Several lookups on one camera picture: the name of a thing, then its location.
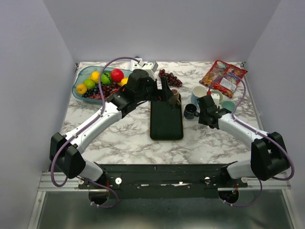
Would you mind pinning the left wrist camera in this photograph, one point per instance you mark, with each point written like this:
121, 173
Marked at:
150, 67

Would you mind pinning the light green ceramic mug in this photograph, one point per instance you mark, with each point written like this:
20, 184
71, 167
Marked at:
220, 94

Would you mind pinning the yellow lemon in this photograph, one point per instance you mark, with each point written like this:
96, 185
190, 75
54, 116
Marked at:
95, 76

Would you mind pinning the dark grape bunch in basket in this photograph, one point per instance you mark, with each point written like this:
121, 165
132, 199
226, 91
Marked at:
96, 94

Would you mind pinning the black rectangular tray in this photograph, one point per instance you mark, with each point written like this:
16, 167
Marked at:
166, 122

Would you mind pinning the green lime with zigzag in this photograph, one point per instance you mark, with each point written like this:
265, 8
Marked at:
106, 78

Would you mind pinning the teal plastic fruit basket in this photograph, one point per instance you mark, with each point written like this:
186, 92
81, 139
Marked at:
85, 74

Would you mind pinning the red apple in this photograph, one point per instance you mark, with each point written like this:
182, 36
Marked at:
116, 75

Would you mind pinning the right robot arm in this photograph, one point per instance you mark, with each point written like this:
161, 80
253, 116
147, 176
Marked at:
267, 157

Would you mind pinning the light blue hexagonal mug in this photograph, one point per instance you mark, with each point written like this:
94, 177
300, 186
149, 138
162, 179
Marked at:
198, 92

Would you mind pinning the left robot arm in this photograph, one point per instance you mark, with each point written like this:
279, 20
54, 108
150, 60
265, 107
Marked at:
66, 150

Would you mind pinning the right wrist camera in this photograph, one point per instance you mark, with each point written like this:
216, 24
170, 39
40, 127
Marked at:
216, 98

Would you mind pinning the red dragon fruit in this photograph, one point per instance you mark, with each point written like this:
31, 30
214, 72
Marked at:
112, 92

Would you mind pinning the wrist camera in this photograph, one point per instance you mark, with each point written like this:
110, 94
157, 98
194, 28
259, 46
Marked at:
150, 67
216, 98

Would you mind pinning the brown small cup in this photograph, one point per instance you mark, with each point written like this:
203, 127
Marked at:
174, 99

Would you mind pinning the red snack packet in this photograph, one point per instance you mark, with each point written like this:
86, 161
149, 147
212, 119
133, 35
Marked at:
226, 77

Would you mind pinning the mint green bird-print mug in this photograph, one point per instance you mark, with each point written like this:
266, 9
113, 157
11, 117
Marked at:
229, 105

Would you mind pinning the orange fruit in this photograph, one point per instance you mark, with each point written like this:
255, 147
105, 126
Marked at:
81, 89
123, 81

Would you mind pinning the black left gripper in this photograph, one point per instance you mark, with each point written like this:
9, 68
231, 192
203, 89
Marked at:
164, 94

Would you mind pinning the dark blue gold-rimmed cup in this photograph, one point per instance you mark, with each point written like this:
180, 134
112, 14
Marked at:
190, 111

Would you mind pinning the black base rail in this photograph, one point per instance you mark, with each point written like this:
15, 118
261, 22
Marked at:
169, 181

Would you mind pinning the loose red grape bunch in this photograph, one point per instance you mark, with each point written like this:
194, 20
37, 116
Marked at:
171, 79

